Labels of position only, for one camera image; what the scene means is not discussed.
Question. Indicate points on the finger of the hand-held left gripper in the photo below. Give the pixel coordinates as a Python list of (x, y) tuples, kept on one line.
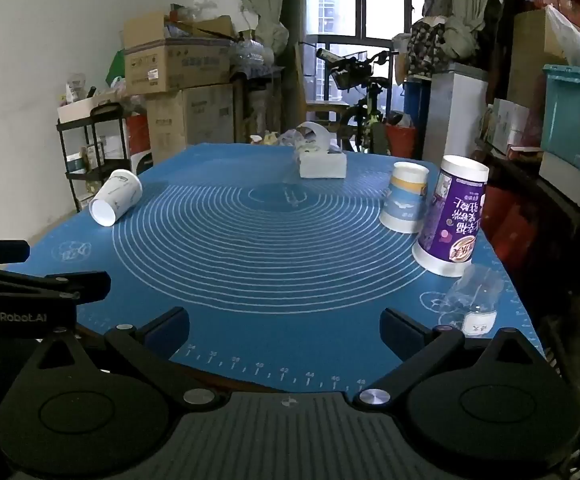
[(0, 251), (85, 285)]

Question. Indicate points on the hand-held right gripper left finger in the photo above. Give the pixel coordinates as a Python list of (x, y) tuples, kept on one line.
[(170, 332)]

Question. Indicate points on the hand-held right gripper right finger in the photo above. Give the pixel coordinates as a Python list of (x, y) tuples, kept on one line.
[(397, 332)]

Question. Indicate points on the clear plastic cup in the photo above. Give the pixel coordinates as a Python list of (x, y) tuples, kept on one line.
[(474, 295)]

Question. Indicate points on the tall purple paper cup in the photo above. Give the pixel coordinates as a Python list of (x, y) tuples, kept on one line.
[(452, 215)]

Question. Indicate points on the blue and white paper cup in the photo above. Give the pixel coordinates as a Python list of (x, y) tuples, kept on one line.
[(403, 200)]

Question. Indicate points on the blue silicone baking mat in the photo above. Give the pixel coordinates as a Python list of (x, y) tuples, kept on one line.
[(280, 260)]

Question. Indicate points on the black shelf cart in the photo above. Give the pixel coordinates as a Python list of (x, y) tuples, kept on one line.
[(92, 125)]

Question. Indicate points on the red bag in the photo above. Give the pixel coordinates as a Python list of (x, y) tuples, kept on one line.
[(507, 220)]

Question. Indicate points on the white tray box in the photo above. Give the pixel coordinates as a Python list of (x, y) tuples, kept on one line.
[(82, 107)]

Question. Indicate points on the white tissue box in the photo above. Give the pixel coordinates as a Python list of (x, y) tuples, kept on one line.
[(322, 166)]

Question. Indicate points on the red bucket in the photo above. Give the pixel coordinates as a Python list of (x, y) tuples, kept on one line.
[(402, 141)]

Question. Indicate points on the large cardboard box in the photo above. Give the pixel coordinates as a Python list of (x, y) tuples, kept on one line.
[(192, 120)]

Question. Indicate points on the white tissue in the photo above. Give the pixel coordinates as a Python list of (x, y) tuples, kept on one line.
[(315, 132)]

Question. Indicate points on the green bag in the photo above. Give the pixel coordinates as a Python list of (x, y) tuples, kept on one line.
[(115, 67)]

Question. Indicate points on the white cabinet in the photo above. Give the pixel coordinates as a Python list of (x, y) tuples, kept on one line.
[(452, 115)]

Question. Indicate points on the white flat box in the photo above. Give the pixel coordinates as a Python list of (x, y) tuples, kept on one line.
[(564, 177)]

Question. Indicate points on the black bicycle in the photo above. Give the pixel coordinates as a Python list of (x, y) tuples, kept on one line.
[(364, 105)]

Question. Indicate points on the wooden chair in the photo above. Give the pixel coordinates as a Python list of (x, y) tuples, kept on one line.
[(320, 110)]

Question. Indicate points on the open cardboard box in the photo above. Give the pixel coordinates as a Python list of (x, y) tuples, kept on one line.
[(175, 62)]

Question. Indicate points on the teal storage bin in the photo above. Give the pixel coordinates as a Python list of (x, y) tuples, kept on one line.
[(564, 110)]

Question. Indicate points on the floral cloth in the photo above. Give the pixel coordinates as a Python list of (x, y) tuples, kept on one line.
[(427, 45)]

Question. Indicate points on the brown cardboard box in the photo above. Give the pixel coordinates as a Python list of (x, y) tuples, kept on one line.
[(527, 60)]

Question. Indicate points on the grey-green curtain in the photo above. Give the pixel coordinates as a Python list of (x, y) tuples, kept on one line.
[(464, 30), (262, 15)]

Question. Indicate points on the white plastic bag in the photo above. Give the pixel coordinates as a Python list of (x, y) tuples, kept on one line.
[(577, 40)]

